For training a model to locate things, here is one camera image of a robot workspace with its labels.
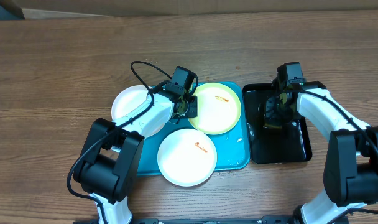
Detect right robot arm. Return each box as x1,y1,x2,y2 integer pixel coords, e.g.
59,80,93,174
264,78,378,224

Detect white plate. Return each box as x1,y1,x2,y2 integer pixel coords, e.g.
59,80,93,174
157,129,218,187
111,85,173,138

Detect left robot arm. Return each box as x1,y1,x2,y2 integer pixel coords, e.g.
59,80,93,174
67,80,197,223

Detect black rectangular tray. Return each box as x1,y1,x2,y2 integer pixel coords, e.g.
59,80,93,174
242,83,313,164

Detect lime green plate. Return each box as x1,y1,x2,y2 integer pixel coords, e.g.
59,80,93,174
188,83,241,135

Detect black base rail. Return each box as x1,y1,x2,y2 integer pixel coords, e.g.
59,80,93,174
72,214,302,224

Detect green yellow sponge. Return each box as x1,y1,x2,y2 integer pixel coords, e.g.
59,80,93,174
263,119,283,129

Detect cardboard panel at back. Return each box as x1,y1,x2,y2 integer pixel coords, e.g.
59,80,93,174
14,0,378,16

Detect teal plastic tray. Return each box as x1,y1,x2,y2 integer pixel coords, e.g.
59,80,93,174
137,82,250,176

